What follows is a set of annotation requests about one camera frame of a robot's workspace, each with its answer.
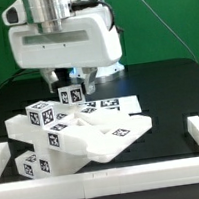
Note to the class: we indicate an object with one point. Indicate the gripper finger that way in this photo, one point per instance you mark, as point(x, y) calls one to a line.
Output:
point(50, 76)
point(89, 80)

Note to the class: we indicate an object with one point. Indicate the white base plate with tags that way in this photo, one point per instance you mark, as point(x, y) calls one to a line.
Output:
point(128, 104)

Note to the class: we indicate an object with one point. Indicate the white left fence wall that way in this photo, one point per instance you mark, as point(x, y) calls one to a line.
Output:
point(4, 156)

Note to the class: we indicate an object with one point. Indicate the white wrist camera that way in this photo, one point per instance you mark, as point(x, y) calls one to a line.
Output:
point(15, 14)

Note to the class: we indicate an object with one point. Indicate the white chair back frame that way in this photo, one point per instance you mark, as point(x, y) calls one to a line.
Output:
point(99, 135)

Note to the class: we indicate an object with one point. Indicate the white tagged cube nut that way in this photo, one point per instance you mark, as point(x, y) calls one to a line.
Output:
point(40, 114)
point(71, 95)

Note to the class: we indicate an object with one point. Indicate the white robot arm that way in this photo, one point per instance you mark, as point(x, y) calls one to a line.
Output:
point(49, 14)

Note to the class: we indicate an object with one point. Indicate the white front fence wall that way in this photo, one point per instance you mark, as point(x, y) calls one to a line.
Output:
point(107, 182)

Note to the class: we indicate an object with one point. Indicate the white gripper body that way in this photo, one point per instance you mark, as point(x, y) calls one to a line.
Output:
point(86, 40)

